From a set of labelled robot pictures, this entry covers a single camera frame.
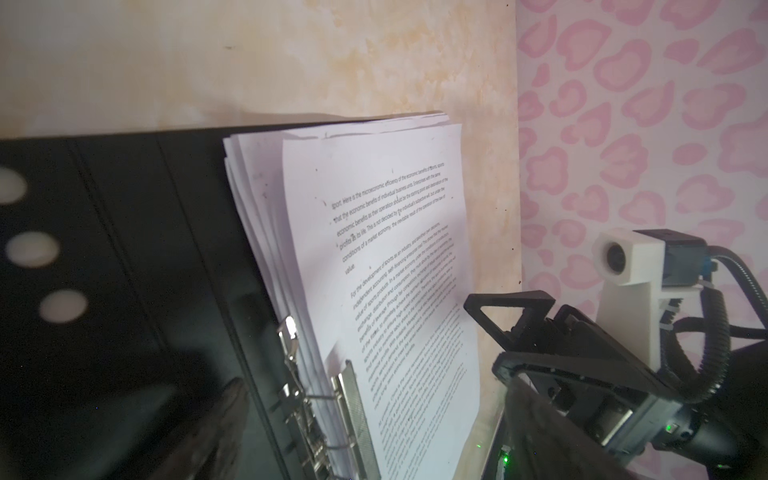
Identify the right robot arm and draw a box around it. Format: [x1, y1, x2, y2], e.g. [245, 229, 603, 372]
[464, 288, 767, 479]

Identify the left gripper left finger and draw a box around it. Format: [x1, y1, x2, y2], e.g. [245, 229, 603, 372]
[143, 378, 249, 479]

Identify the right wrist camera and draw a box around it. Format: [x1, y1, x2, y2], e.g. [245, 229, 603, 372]
[592, 228, 711, 371]

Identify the metal folder clip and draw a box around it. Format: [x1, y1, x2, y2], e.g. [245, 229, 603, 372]
[276, 315, 382, 479]

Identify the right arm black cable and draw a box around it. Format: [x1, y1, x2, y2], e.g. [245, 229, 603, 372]
[656, 245, 768, 406]

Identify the printed sheet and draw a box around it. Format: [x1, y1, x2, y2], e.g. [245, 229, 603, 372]
[223, 111, 452, 480]
[283, 124, 480, 479]

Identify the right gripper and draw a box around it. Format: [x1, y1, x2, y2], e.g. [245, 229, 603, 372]
[463, 290, 699, 465]

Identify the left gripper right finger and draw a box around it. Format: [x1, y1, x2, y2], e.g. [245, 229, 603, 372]
[482, 374, 654, 479]

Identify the black A4 clip folder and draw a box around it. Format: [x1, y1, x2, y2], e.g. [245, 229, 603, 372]
[1, 127, 308, 479]

